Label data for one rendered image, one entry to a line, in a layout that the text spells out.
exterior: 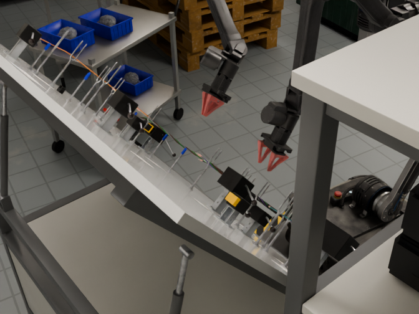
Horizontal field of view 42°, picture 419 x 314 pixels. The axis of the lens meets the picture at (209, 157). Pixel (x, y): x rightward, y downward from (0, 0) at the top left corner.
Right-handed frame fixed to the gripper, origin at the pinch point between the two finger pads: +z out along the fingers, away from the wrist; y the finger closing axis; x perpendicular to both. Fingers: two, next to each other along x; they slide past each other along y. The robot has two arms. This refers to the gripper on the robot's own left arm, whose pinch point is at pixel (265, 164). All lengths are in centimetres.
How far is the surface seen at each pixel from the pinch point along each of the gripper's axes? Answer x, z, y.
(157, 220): -78, -13, 56
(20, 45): -83, -15, -15
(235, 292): -10.3, 34.3, 23.0
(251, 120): 141, 41, -161
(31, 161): 9, 115, -196
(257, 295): -5.7, 31.7, 27.6
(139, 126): -52, -5, 1
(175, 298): -64, 6, 54
